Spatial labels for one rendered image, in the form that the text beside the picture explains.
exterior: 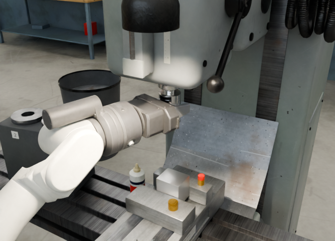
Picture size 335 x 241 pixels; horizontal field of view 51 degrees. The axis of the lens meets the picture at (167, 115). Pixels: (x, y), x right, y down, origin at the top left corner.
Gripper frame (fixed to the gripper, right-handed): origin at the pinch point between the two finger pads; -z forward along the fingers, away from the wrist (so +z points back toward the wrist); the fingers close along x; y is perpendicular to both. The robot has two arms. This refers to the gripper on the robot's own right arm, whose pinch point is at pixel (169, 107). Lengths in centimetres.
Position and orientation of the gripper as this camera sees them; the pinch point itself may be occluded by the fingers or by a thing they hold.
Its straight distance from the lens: 74.7
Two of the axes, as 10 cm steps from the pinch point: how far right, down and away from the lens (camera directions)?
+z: -7.3, 2.8, -6.2
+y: -0.1, 9.1, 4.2
